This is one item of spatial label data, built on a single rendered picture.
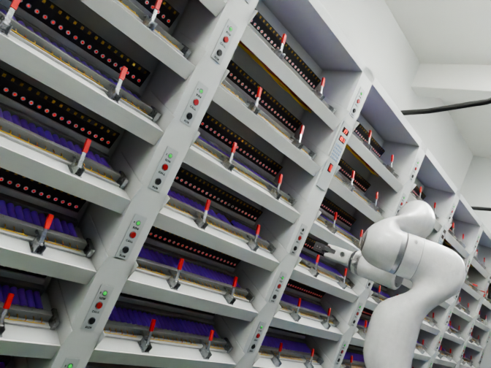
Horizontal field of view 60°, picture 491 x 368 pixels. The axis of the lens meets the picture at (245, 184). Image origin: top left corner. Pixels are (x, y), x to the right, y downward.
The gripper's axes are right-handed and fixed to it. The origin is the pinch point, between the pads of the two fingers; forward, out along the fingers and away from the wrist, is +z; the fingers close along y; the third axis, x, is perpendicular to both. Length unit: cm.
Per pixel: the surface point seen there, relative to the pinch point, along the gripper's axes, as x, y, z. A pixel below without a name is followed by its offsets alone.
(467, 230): 69, 205, 18
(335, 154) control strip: 36.7, -0.2, 9.4
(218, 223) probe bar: -7.4, -36.1, 16.9
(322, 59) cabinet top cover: 71, -14, 24
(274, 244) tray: -5.7, -4.6, 16.3
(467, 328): 3, 276, 13
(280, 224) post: 2.7, -4.4, 17.4
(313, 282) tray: -12.7, 23.3, 11.5
